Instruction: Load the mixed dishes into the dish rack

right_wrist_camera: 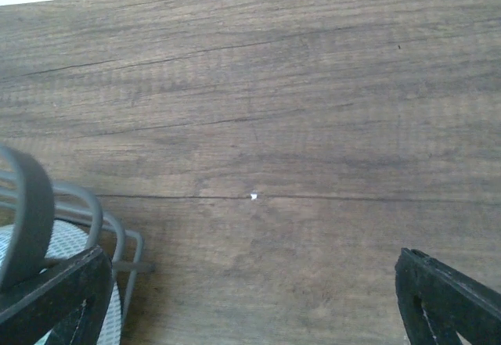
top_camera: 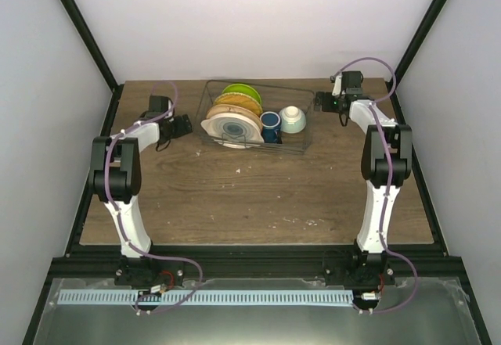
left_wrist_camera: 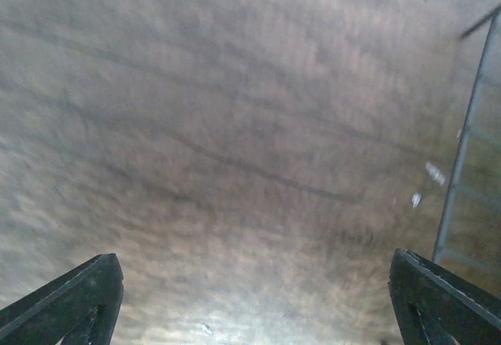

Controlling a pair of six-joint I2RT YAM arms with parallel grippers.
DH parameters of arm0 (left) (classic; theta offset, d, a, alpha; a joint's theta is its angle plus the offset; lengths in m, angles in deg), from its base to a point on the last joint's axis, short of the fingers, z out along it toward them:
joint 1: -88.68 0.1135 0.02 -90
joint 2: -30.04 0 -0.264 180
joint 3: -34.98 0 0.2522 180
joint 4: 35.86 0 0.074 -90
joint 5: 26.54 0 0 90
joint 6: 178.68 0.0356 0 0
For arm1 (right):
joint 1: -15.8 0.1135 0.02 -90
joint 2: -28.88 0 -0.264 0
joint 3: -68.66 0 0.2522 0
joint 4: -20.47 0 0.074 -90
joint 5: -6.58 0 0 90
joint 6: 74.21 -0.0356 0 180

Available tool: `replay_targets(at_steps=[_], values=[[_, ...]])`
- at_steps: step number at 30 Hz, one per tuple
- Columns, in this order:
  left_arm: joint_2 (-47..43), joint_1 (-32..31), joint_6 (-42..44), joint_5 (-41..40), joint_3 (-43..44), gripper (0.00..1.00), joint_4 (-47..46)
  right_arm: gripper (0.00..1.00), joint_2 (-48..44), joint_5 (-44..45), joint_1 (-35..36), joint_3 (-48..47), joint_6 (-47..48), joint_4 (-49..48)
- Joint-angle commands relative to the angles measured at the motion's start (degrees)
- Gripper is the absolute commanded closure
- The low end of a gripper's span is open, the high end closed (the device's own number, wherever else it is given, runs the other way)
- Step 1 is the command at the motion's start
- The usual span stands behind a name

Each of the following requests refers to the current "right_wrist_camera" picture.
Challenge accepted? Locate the black wire dish rack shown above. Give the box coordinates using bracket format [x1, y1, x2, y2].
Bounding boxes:
[1, 145, 153, 319]

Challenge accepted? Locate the pale celadon ceramic bowl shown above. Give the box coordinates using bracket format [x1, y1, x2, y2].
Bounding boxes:
[1, 220, 122, 345]

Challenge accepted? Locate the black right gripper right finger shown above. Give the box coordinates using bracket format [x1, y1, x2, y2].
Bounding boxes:
[395, 248, 500, 344]

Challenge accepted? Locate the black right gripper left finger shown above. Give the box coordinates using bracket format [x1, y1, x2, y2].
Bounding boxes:
[1, 246, 114, 344]

